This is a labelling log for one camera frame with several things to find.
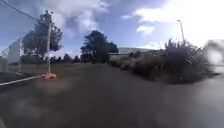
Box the pale low building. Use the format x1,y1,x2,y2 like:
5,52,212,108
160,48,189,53
107,46,168,63

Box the dense dark tree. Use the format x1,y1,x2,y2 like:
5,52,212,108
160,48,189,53
79,30,120,65

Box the dark grey asphalt path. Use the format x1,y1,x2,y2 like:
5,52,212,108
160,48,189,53
0,62,224,128

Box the distant row of trees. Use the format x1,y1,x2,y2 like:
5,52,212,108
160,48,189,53
49,53,83,65

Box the orange object on ground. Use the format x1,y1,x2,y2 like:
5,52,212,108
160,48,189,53
43,72,58,81

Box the grey utility pole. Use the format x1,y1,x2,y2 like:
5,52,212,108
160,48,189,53
45,11,54,75

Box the row of bushes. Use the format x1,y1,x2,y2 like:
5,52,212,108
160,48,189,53
109,38,218,85

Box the street lamp pole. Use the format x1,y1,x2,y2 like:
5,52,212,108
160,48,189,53
176,19,186,44

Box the broad leafy tree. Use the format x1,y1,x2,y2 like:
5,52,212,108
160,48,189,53
21,9,64,65

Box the wire mesh fence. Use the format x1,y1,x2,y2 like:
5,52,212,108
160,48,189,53
0,35,51,75

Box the overhead wires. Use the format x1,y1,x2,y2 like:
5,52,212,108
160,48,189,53
0,0,52,28

